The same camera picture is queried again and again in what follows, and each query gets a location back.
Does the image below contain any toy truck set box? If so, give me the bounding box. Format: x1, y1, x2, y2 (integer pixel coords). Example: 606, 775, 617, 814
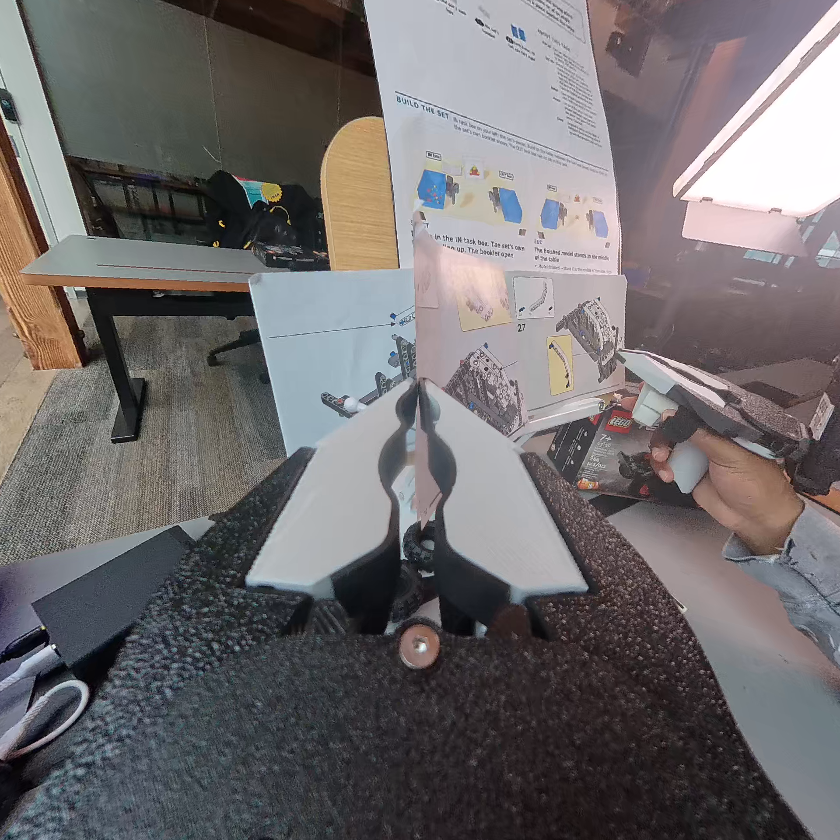
546, 394, 704, 511

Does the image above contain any white booklet stand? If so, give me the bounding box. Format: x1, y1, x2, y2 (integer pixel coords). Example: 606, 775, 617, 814
511, 392, 619, 444

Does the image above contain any white panel lamp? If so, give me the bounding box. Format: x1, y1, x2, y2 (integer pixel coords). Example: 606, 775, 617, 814
672, 0, 840, 258

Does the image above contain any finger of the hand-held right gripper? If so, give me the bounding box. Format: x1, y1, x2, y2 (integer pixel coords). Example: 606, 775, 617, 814
616, 348, 723, 395
623, 360, 732, 411

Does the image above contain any black rolling chair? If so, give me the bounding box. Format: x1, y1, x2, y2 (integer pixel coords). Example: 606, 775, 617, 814
205, 327, 271, 386

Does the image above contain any white cable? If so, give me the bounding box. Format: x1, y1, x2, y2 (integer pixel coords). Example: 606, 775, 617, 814
0, 645, 91, 763

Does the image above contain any wooden door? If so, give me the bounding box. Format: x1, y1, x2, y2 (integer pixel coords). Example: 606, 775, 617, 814
0, 118, 91, 373

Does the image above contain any toy building instruction booklet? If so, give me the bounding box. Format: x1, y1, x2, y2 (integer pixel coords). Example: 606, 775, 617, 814
248, 210, 629, 527

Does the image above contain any printed task instruction sheet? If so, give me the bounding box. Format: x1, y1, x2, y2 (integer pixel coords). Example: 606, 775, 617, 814
363, 0, 622, 277

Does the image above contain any person's right forearm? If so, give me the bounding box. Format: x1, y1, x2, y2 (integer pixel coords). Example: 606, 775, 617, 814
722, 497, 840, 669

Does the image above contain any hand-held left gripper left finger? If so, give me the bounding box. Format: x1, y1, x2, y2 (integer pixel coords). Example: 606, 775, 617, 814
245, 379, 419, 601

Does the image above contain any black printed bag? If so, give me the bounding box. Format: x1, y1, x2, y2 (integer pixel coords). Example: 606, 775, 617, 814
205, 168, 324, 252

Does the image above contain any black power adapter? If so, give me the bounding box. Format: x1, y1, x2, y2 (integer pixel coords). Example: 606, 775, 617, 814
31, 525, 196, 672

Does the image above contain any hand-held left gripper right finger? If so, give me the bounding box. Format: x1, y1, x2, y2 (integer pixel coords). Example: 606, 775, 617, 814
421, 379, 589, 603

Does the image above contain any black toy set box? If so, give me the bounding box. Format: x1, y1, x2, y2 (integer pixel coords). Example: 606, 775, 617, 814
251, 241, 331, 272

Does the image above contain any grey background standing desk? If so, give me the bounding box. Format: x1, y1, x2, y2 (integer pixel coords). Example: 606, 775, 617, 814
20, 234, 332, 445

